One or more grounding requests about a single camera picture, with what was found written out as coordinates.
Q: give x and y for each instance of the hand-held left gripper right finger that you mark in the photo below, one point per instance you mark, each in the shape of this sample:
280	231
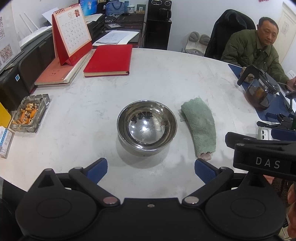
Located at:
203	171

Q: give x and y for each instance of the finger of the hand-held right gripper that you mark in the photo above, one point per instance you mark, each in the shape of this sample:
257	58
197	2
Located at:
284	134
235	138

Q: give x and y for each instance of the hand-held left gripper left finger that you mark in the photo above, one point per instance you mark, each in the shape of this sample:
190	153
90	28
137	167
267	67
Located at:
99	168

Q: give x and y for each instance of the green fluffy towel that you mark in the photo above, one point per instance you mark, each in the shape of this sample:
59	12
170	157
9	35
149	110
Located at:
201	125

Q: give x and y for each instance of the stainless steel bowl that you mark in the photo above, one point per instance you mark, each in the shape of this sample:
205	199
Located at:
146	129

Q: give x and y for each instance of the person's right hand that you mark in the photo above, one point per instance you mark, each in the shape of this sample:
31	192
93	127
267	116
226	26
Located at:
292	204

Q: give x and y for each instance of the black tripod stand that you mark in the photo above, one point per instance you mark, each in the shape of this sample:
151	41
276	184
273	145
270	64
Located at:
284	120

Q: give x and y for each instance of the white smartphone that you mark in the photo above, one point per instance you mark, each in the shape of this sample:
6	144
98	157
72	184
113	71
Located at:
263	134

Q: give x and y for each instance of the blue desk mat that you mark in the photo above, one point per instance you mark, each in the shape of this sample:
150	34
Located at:
277	106

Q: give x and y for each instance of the small beige figurine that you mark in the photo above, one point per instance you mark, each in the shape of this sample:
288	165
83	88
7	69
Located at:
248	77

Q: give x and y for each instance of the glass ashtray with cigarette butts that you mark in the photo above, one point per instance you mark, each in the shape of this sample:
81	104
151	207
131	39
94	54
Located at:
30	113

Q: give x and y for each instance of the orange-pink book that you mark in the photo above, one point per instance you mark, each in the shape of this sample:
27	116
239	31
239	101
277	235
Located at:
53	85

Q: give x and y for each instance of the clear business card box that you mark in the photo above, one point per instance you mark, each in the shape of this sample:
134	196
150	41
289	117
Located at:
5	143

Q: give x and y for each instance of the grey foot massager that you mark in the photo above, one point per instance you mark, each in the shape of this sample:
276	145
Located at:
196	46

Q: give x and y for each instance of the yellow box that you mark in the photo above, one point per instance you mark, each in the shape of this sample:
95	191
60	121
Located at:
4	115

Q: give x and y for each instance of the black jacket on chair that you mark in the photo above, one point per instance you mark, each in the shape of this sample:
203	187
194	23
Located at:
226	30

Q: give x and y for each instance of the red hardcover notebook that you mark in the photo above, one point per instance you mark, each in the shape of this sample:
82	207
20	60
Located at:
108	59

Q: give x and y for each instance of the white door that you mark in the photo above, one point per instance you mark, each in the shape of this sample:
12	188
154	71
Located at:
286	25

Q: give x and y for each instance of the black tea bar machine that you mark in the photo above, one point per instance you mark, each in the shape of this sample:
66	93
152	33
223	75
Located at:
157	34

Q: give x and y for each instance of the stack of white papers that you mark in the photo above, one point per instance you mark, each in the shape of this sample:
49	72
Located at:
115	37

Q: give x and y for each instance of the red desk calendar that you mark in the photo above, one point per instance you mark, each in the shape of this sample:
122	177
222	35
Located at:
74	32

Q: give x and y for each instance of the dark glass kettle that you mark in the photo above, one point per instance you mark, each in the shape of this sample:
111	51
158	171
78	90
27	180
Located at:
165	14

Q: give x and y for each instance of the dark wooden desk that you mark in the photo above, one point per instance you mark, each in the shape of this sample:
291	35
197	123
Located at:
129	25

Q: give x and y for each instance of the white code poster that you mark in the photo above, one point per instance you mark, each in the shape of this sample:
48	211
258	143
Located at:
7	46

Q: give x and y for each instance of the white paper sheet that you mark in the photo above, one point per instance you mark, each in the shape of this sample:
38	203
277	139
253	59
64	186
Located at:
47	17

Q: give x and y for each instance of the blue bag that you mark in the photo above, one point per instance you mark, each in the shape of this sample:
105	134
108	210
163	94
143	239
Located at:
114	8

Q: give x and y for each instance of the small green box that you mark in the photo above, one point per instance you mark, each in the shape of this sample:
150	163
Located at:
141	8

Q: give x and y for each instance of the computer monitor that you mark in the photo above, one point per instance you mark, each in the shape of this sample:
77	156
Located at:
89	7

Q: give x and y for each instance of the white mug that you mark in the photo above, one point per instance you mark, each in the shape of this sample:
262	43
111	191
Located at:
131	9

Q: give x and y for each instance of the red wall decoration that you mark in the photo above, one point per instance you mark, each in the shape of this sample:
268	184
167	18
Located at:
264	1

